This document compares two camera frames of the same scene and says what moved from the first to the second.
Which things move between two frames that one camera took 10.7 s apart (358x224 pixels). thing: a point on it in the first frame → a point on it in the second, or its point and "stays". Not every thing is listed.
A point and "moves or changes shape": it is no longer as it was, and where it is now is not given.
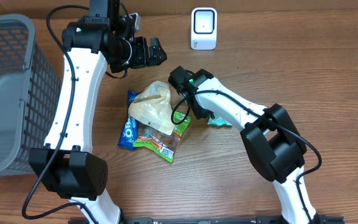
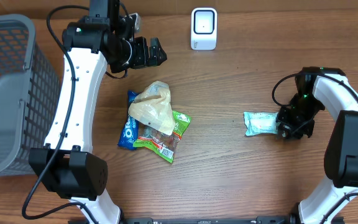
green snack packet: [163, 144] stays
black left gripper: [143, 59] stays
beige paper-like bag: [151, 106] stays
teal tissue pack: [218, 121] moves or changes shape
